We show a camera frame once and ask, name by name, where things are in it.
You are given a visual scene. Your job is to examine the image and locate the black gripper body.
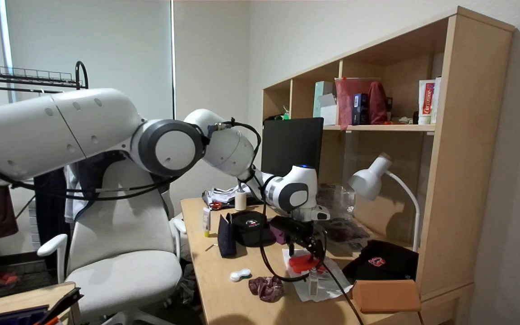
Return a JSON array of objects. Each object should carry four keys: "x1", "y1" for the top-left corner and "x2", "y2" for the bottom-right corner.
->
[{"x1": 293, "y1": 221, "x2": 329, "y2": 250}]

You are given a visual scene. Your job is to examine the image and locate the white contact lens case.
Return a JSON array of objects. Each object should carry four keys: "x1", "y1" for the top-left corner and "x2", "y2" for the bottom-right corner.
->
[{"x1": 230, "y1": 266, "x2": 255, "y2": 283}]

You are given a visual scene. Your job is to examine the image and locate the purple cloth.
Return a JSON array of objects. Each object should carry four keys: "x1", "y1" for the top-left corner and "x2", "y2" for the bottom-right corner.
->
[{"x1": 269, "y1": 221, "x2": 293, "y2": 245}]

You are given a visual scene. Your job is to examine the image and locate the small clear bottle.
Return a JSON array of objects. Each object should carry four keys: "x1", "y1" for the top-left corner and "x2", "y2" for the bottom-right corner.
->
[{"x1": 307, "y1": 266, "x2": 322, "y2": 297}]

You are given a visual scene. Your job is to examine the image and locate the clear plastic bag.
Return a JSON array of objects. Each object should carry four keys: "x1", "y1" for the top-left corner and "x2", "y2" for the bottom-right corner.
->
[{"x1": 322, "y1": 214, "x2": 374, "y2": 250}]

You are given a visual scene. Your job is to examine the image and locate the black cap white logo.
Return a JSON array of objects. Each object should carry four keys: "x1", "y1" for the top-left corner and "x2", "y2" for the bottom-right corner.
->
[{"x1": 228, "y1": 209, "x2": 278, "y2": 248}]

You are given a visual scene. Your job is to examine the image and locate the maroon scrunchie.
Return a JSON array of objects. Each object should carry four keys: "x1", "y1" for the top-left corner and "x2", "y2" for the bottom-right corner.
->
[{"x1": 248, "y1": 274, "x2": 288, "y2": 302}]

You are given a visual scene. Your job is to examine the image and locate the black cap red logo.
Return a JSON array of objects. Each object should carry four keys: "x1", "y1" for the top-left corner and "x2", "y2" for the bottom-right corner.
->
[{"x1": 342, "y1": 237, "x2": 421, "y2": 283}]

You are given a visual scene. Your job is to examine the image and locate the navy zip pouch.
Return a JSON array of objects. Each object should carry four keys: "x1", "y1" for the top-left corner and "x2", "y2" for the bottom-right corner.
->
[{"x1": 217, "y1": 212, "x2": 241, "y2": 259}]

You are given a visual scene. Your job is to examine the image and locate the white pump bottle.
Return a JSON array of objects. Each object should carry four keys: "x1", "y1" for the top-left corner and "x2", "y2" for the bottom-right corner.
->
[{"x1": 233, "y1": 189, "x2": 250, "y2": 212}]

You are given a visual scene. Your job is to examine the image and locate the brown cardboard box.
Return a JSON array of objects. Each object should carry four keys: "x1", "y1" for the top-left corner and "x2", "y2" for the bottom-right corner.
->
[{"x1": 351, "y1": 277, "x2": 425, "y2": 313}]

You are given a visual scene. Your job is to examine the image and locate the white desk lamp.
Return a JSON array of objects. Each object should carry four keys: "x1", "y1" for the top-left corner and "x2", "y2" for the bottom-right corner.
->
[{"x1": 347, "y1": 153, "x2": 423, "y2": 252}]

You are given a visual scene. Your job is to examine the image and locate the black computer monitor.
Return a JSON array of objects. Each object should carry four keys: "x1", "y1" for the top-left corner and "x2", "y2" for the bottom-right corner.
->
[{"x1": 260, "y1": 115, "x2": 325, "y2": 182}]

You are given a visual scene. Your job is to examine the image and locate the small white box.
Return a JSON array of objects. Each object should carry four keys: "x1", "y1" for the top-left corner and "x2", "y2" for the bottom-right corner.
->
[{"x1": 320, "y1": 102, "x2": 340, "y2": 126}]

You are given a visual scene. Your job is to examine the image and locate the dark can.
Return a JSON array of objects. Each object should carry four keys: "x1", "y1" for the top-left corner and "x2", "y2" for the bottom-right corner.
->
[{"x1": 351, "y1": 91, "x2": 372, "y2": 126}]

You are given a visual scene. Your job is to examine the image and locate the teal box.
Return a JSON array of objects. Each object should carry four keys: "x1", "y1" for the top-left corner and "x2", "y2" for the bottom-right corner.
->
[{"x1": 313, "y1": 79, "x2": 338, "y2": 118}]

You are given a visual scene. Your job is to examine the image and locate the red bag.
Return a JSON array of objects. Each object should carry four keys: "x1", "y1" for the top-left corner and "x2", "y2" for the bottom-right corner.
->
[{"x1": 334, "y1": 75, "x2": 394, "y2": 126}]

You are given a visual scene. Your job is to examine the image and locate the white office chair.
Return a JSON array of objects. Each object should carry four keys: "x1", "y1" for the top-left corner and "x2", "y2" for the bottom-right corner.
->
[{"x1": 35, "y1": 156, "x2": 185, "y2": 325}]

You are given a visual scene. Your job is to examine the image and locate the white and red box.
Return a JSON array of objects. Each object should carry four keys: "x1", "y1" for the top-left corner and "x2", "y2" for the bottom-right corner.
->
[{"x1": 418, "y1": 77, "x2": 445, "y2": 126}]

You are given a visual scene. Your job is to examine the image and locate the wooden shelf unit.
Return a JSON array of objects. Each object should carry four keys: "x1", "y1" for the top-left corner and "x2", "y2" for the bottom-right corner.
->
[{"x1": 260, "y1": 5, "x2": 517, "y2": 325}]

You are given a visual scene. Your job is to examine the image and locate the navy jacket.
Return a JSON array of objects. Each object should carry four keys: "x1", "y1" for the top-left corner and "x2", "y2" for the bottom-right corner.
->
[{"x1": 69, "y1": 151, "x2": 123, "y2": 209}]

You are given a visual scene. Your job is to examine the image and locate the white shirt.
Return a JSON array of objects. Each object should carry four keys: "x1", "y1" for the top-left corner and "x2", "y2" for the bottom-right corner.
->
[{"x1": 62, "y1": 163, "x2": 91, "y2": 223}]

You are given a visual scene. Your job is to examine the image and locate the black trousers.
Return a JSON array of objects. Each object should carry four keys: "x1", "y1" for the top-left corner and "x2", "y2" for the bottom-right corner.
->
[{"x1": 33, "y1": 167, "x2": 73, "y2": 245}]

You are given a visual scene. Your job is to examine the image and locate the black tray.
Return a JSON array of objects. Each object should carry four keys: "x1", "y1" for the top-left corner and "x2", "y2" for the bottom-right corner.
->
[{"x1": 0, "y1": 250, "x2": 60, "y2": 302}]

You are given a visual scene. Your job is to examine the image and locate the blue fabric item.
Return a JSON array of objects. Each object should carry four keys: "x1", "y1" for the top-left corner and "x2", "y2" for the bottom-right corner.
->
[{"x1": 0, "y1": 304, "x2": 51, "y2": 325}]

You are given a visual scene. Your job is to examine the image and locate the small red item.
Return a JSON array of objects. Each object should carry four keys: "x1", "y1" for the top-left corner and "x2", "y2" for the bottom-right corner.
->
[{"x1": 0, "y1": 268, "x2": 20, "y2": 288}]

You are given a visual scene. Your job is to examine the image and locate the white vertical pipe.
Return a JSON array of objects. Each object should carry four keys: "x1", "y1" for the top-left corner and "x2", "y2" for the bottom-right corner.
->
[{"x1": 0, "y1": 0, "x2": 17, "y2": 91}]

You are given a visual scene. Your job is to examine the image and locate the black desk cable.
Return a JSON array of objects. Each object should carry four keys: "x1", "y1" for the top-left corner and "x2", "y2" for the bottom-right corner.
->
[{"x1": 316, "y1": 254, "x2": 365, "y2": 325}]

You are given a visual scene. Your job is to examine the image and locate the black handled tool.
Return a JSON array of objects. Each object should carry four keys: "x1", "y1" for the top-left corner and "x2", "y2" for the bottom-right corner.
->
[{"x1": 33, "y1": 286, "x2": 87, "y2": 325}]

